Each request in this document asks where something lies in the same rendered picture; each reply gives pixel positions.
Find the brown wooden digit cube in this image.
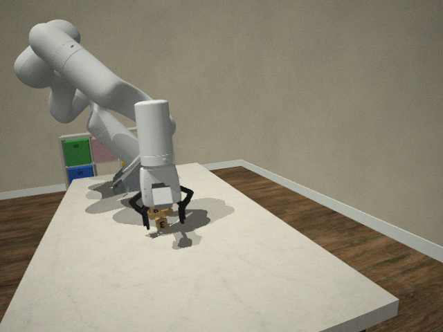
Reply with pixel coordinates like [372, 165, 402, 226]
[149, 207, 161, 214]
[155, 216, 168, 230]

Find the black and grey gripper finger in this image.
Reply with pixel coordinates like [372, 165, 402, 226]
[129, 191, 150, 230]
[177, 185, 194, 224]

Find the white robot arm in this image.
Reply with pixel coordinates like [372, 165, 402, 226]
[14, 19, 176, 173]

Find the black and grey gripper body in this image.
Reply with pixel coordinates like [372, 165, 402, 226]
[140, 163, 181, 208]

